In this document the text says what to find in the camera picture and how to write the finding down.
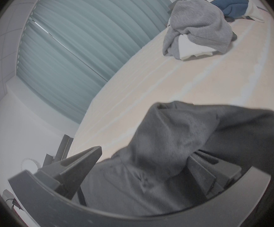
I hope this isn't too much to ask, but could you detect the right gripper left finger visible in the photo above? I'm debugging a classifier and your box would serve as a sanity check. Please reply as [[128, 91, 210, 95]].
[[34, 146, 103, 199]]

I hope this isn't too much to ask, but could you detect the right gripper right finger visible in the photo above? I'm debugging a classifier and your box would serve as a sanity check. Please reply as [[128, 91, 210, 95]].
[[187, 151, 243, 199]]

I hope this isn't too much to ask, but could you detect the black T-shirt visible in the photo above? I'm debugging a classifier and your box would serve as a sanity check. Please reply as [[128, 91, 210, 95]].
[[72, 101, 274, 217]]

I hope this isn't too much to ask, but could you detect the bed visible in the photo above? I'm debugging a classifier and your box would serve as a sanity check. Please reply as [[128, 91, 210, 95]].
[[71, 0, 274, 164]]

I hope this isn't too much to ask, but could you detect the pile of clothes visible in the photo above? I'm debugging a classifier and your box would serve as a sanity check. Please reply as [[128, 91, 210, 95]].
[[163, 0, 265, 61]]

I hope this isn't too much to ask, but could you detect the black chest of drawers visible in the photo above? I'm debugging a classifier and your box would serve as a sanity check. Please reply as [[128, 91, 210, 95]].
[[42, 134, 74, 168]]

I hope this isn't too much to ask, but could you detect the blue-green curtain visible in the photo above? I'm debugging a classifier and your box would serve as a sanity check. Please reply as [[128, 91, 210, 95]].
[[16, 20, 108, 125], [29, 0, 175, 82]]

